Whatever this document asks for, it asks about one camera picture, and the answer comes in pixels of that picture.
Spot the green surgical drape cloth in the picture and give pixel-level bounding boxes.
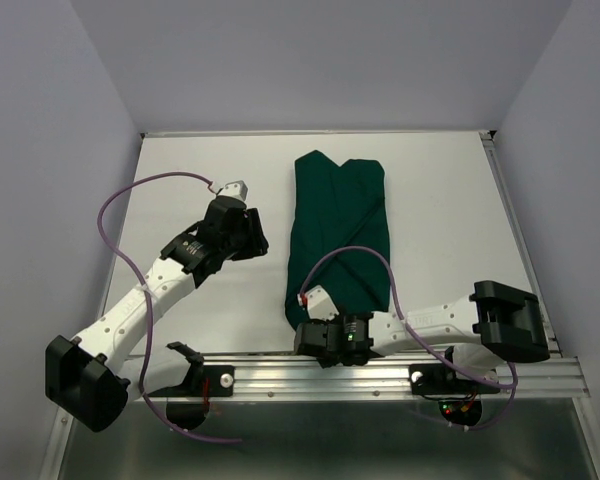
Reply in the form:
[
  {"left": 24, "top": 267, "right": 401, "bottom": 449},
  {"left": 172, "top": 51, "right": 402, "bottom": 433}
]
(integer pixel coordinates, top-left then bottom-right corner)
[{"left": 284, "top": 151, "right": 390, "bottom": 329}]

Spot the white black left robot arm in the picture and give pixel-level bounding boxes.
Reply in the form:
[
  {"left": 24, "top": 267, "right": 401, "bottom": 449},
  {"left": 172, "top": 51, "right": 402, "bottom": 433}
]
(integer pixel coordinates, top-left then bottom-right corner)
[{"left": 45, "top": 195, "right": 269, "bottom": 432}]

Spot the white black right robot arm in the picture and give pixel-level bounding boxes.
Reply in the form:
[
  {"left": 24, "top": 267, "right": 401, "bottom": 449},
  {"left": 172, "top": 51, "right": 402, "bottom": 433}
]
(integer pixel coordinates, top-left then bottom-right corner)
[{"left": 294, "top": 281, "right": 550, "bottom": 395}]

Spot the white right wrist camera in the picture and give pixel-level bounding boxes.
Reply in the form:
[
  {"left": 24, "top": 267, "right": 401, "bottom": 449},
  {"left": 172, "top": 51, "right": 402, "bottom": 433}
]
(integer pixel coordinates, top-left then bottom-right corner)
[{"left": 298, "top": 285, "right": 339, "bottom": 321}]

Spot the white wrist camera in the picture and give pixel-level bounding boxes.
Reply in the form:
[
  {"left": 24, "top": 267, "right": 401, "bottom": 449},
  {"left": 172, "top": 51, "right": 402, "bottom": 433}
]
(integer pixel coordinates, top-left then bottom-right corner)
[
  {"left": 218, "top": 180, "right": 248, "bottom": 203},
  {"left": 298, "top": 285, "right": 339, "bottom": 321}
]

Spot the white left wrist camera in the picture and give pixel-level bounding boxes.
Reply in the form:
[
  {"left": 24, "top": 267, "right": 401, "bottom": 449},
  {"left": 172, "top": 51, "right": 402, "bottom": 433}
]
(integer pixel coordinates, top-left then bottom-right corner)
[{"left": 218, "top": 180, "right": 248, "bottom": 203}]

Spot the aluminium front rail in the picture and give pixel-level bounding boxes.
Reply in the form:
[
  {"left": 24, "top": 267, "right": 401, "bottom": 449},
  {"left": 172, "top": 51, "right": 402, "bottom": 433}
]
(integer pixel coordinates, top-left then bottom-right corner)
[{"left": 62, "top": 349, "right": 592, "bottom": 401}]

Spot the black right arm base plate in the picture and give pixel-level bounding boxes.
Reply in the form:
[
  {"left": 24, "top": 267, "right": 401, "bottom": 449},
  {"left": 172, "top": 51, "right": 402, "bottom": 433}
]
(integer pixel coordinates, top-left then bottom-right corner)
[{"left": 409, "top": 363, "right": 499, "bottom": 398}]

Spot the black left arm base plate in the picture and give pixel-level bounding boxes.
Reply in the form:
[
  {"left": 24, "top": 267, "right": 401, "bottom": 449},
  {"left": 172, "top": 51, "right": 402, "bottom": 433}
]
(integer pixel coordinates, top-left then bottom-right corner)
[{"left": 162, "top": 364, "right": 235, "bottom": 399}]

